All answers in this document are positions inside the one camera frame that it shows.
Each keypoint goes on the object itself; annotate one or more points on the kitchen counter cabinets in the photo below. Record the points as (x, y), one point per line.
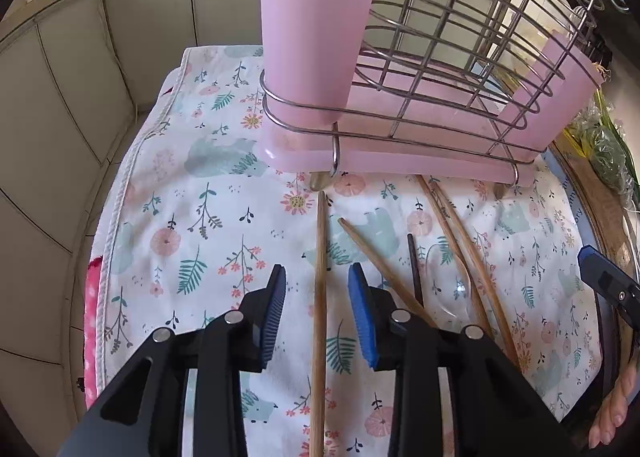
(75, 112)

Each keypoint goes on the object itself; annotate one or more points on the clear plastic spoon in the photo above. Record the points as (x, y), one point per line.
(457, 299)

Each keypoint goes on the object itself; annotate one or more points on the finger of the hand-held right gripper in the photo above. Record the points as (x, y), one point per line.
(612, 284)

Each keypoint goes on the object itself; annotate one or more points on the pink dotted towel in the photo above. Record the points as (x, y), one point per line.
(94, 327)

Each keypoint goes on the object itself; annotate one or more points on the cardboard box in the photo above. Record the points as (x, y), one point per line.
(600, 217)

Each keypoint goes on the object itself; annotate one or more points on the floral printed cloth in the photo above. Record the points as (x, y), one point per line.
(200, 247)

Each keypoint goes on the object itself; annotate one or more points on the black chopstick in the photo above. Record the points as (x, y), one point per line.
(415, 267)

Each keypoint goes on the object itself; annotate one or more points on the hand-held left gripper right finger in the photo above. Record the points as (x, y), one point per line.
(362, 322)

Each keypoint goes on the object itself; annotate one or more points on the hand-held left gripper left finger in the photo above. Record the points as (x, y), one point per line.
(272, 317)

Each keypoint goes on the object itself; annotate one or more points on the plastic bags of greens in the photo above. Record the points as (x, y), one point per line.
(605, 152)

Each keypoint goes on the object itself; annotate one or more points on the person's right hand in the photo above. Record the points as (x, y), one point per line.
(607, 417)

